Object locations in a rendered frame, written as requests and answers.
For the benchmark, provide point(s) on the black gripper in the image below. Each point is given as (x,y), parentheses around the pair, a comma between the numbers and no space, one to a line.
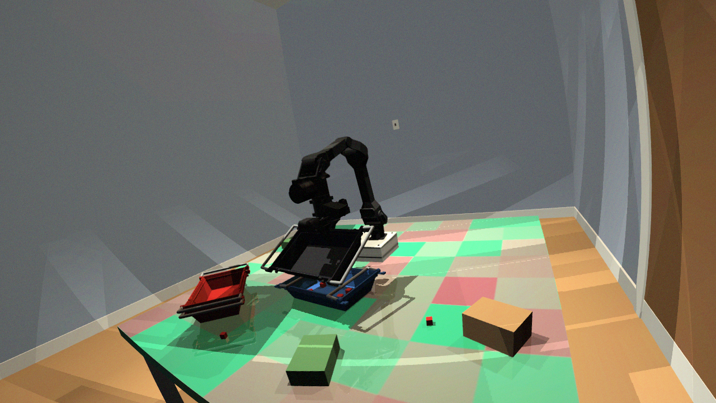
(322,225)

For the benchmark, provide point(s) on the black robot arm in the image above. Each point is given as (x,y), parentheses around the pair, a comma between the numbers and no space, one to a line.
(311,182)

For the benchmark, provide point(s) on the orange rectangular block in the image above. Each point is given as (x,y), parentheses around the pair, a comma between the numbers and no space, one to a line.
(499,326)

